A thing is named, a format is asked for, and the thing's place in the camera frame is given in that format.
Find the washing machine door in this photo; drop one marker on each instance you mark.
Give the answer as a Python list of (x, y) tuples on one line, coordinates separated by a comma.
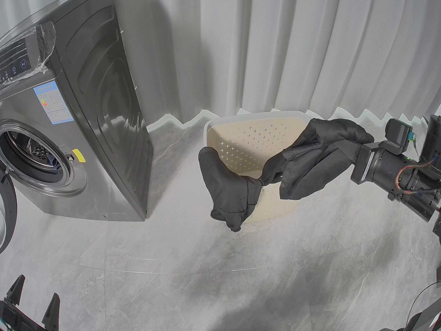
[(7, 212)]

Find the white curtain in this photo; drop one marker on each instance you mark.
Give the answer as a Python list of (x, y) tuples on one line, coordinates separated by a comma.
[(275, 40)]

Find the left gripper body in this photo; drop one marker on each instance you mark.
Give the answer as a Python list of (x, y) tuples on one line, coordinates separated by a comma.
[(15, 319)]

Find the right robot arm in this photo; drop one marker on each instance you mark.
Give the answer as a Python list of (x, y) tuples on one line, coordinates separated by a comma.
[(425, 191)]

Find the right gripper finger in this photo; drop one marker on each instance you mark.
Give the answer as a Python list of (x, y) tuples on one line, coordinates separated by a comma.
[(349, 152)]

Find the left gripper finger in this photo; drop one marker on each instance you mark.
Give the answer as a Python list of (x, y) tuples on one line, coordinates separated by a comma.
[(16, 291), (51, 315)]

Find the grey washing machine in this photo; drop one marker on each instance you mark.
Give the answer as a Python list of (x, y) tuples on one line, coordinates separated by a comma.
[(100, 116)]

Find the black garment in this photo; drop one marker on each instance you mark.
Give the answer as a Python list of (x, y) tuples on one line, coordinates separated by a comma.
[(303, 171)]

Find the cream laundry basket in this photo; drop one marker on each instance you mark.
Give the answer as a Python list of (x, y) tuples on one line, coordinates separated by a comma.
[(248, 140)]

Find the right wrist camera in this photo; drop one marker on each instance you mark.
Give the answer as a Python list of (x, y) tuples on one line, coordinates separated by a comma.
[(398, 133)]

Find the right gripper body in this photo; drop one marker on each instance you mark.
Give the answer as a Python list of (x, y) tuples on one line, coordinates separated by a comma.
[(377, 169)]

